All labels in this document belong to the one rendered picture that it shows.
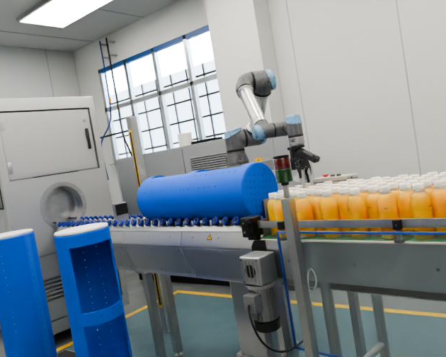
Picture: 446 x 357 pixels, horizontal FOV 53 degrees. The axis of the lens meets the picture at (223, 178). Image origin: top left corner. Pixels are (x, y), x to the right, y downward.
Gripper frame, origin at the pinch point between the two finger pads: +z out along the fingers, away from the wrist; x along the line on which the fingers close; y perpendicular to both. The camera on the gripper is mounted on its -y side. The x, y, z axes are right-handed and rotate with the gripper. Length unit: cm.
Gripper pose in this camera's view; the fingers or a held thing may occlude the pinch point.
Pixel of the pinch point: (306, 184)
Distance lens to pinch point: 227.9
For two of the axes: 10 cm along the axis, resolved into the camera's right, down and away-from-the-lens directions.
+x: -6.9, 1.5, -7.1
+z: 1.6, 9.9, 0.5
